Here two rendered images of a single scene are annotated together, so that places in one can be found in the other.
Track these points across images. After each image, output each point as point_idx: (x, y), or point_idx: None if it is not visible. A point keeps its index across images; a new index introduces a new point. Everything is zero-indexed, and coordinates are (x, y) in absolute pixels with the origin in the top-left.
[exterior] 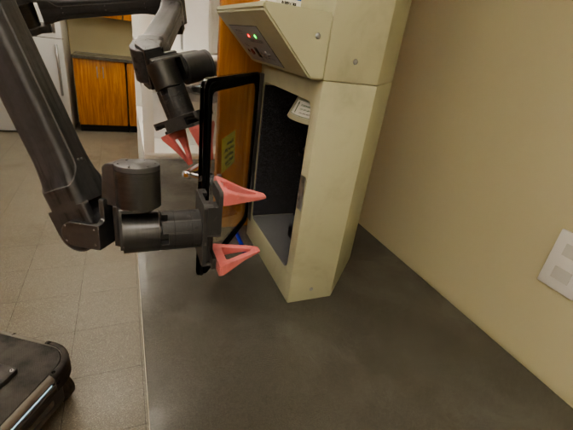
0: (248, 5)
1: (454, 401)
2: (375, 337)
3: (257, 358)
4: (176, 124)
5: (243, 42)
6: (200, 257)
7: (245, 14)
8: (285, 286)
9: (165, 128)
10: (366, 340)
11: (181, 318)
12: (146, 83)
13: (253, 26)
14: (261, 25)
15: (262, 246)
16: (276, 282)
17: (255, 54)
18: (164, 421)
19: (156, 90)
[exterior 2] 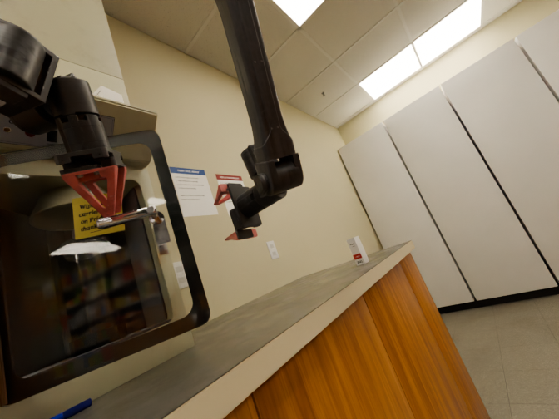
0: (125, 104)
1: (239, 312)
2: (210, 328)
3: (264, 316)
4: (118, 158)
5: (5, 118)
6: (258, 219)
7: (107, 105)
8: (183, 336)
9: (113, 157)
10: (216, 327)
11: (259, 332)
12: (32, 88)
13: (107, 116)
14: (129, 120)
15: (100, 373)
16: (166, 357)
17: (27, 136)
18: (333, 292)
19: (90, 111)
